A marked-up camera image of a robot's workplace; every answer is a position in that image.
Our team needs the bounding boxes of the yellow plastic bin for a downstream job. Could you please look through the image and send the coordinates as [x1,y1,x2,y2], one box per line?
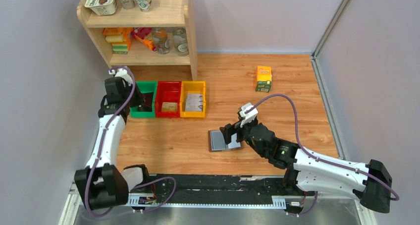
[180,81,207,118]

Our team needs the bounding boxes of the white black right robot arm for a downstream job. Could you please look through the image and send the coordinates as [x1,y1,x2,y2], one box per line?
[220,122,392,214]

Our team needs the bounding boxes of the green plastic bin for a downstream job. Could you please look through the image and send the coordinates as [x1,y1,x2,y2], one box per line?
[130,81,158,118]

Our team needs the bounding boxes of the stack of sponges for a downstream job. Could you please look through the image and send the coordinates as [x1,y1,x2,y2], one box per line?
[103,27,134,55]

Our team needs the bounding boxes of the tan card in red bin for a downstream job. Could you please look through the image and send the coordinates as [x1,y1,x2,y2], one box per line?
[161,102,178,112]

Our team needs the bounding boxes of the brown leather card holder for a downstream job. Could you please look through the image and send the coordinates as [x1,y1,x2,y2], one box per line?
[208,130,242,152]

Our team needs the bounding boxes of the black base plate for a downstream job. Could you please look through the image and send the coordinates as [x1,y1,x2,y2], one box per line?
[133,174,315,205]

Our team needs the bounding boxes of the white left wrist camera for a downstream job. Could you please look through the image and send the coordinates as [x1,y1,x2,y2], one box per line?
[108,66,135,86]

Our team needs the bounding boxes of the aluminium frame rail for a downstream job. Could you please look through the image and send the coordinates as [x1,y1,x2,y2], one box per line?
[59,174,376,225]

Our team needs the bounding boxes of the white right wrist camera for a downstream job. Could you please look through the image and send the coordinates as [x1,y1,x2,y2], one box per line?
[238,103,259,127]

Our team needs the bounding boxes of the orange pink snack bag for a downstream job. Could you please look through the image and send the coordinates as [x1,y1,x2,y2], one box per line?
[131,27,156,52]

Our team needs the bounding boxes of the left glass jar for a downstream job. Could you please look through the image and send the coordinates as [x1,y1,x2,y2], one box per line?
[152,27,170,55]

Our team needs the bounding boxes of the yoghurt tub with chocolate label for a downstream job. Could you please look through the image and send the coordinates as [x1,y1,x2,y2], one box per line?
[84,0,117,16]

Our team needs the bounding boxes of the white cards in yellow bin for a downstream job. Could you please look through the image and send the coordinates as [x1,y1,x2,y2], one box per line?
[185,93,204,112]

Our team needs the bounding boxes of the glass jar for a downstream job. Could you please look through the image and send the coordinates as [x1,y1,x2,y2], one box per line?
[152,27,170,55]
[172,27,189,56]

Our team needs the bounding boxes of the red plastic bin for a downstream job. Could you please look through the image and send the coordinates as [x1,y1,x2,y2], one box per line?
[155,81,181,118]

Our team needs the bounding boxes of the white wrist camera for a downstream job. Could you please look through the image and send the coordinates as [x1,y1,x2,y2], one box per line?
[238,103,259,127]
[108,66,135,86]

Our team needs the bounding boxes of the wooden shelf unit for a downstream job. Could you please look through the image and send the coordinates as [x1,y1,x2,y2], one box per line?
[76,0,198,80]

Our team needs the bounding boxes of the orange green carton box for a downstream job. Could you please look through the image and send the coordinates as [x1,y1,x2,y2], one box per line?
[255,65,272,93]

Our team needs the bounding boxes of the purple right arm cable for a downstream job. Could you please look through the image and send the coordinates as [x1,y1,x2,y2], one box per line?
[244,94,400,217]

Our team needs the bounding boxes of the black cards in green bin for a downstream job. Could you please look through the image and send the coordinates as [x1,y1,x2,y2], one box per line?
[138,91,154,113]

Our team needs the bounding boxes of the right glass jar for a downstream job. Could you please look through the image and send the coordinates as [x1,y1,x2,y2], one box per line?
[172,27,189,56]

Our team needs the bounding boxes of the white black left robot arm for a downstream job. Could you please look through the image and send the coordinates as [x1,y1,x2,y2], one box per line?
[74,76,152,212]

